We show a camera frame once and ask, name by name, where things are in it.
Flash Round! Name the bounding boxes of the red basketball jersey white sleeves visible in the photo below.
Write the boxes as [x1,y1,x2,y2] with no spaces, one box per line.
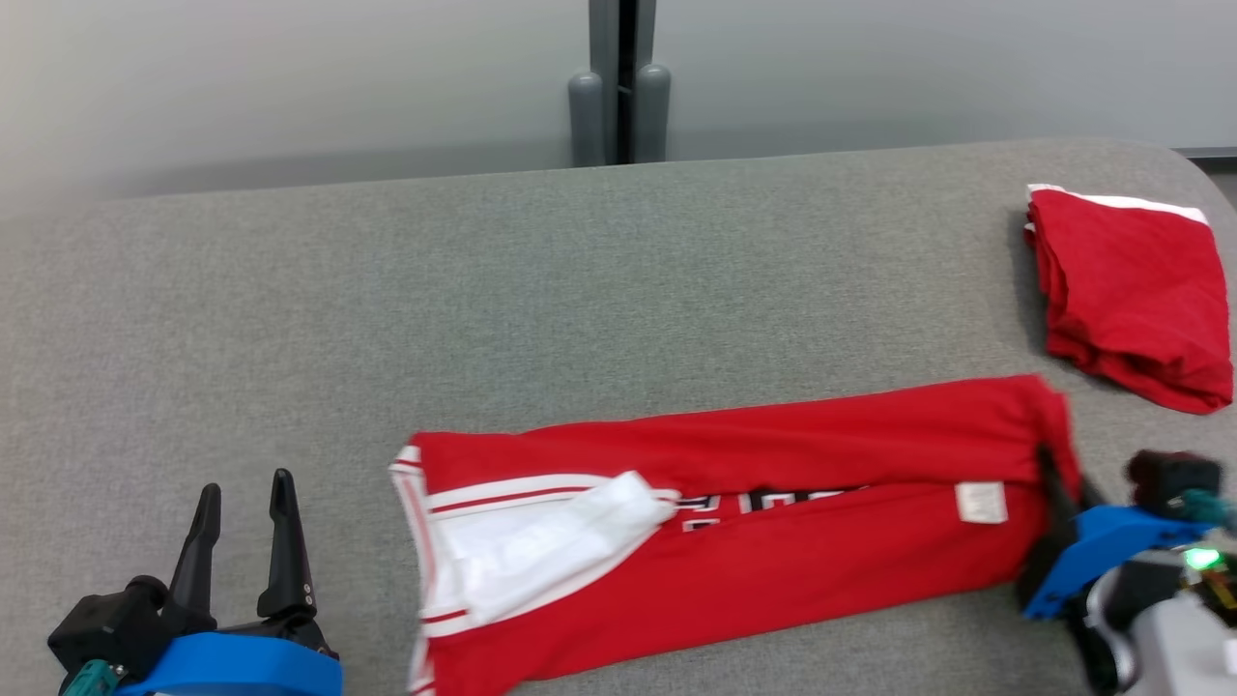
[389,375,1083,696]

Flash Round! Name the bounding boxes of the grey aluminium partition post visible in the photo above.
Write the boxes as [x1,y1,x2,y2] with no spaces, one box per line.
[567,0,673,167]

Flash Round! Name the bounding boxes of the blue left camera mount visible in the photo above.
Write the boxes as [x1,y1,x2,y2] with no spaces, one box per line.
[116,633,344,696]

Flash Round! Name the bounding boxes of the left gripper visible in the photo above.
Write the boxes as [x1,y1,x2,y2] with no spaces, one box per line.
[166,468,339,660]

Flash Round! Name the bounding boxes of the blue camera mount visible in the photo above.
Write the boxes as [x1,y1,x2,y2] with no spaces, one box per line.
[1022,505,1211,620]
[116,633,344,696]

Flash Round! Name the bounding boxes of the blue right camera mount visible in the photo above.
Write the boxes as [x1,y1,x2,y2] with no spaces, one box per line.
[1022,505,1211,620]

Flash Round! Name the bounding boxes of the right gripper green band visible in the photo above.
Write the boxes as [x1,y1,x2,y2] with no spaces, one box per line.
[1017,443,1079,596]

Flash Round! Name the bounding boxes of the teal plug camera cable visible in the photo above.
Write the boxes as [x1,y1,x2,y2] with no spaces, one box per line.
[1181,488,1237,531]
[60,660,122,696]

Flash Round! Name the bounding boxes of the teal plug right camera cable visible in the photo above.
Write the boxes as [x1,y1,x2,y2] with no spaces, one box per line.
[1181,488,1237,531]

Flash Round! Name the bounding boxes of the teal plug left camera cable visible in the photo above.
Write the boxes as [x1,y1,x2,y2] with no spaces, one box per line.
[60,660,122,696]

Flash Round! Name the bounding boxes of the red shorts white stripe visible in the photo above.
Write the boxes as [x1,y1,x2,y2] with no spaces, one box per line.
[1022,184,1236,415]

